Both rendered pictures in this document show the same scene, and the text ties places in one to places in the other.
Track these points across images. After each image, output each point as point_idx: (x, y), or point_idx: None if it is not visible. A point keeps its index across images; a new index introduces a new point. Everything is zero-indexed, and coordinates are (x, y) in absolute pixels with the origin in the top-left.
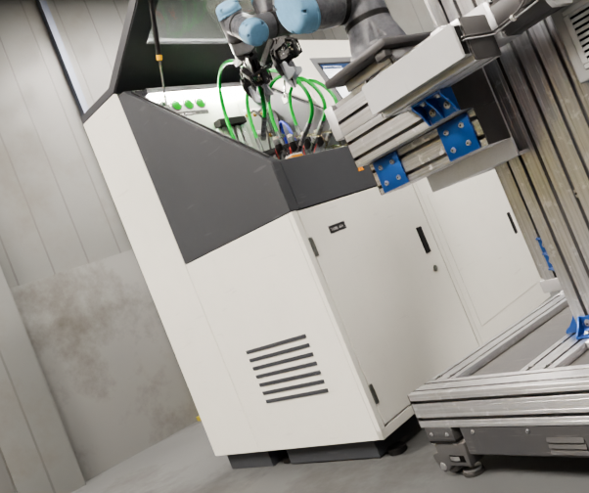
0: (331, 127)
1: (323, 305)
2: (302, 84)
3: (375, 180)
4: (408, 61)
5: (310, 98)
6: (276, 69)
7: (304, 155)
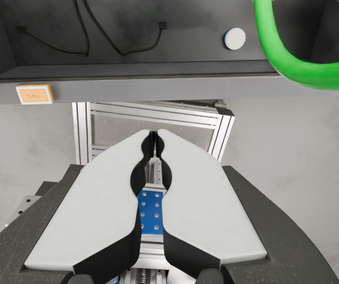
0: (17, 207)
1: None
2: None
3: (65, 172)
4: None
5: (284, 77)
6: (12, 223)
7: (57, 102)
